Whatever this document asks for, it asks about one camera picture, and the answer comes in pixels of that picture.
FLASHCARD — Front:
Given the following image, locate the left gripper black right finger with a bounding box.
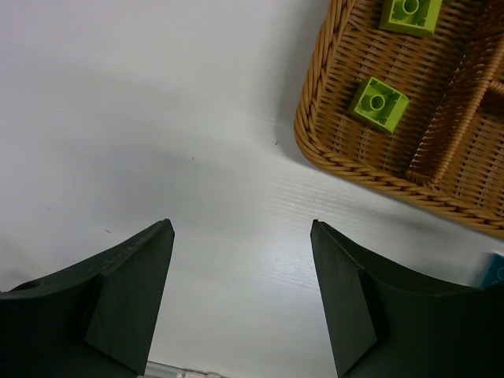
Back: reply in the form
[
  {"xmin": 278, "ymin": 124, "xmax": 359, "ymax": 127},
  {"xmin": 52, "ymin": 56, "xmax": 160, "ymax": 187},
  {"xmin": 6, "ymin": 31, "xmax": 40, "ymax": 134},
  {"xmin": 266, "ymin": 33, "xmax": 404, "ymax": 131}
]
[{"xmin": 310, "ymin": 220, "xmax": 503, "ymax": 377}]

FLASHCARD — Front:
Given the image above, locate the lime lego with hole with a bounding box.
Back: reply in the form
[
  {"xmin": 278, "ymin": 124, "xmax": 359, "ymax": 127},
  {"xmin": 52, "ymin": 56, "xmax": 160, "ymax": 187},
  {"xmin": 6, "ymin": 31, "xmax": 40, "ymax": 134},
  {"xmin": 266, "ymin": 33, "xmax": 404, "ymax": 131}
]
[{"xmin": 348, "ymin": 76, "xmax": 410, "ymax": 135}]

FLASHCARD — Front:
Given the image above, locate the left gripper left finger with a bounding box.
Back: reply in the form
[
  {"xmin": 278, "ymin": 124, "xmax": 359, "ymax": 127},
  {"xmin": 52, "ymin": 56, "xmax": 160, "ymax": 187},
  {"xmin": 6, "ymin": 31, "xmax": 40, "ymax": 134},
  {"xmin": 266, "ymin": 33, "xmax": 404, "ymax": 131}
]
[{"xmin": 1, "ymin": 219, "xmax": 175, "ymax": 377}]

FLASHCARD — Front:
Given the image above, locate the cyan lego cluster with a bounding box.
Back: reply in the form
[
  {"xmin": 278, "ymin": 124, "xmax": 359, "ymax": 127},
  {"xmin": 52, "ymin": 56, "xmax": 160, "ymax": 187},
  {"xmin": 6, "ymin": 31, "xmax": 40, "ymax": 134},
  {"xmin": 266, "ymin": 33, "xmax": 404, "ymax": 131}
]
[{"xmin": 471, "ymin": 252, "xmax": 503, "ymax": 289}]

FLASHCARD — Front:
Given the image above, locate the brown wicker divided basket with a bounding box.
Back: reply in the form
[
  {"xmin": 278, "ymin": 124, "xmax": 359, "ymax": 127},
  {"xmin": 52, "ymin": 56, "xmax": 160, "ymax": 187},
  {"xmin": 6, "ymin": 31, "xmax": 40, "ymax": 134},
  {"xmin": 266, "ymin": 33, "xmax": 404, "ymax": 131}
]
[{"xmin": 294, "ymin": 1, "xmax": 503, "ymax": 239}]

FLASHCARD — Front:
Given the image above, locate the lime lego two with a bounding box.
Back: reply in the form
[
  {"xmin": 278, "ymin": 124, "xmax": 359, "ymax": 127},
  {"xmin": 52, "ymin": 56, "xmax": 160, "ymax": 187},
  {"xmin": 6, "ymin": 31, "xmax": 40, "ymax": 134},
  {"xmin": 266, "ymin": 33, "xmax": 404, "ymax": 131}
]
[{"xmin": 380, "ymin": 0, "xmax": 443, "ymax": 37}]

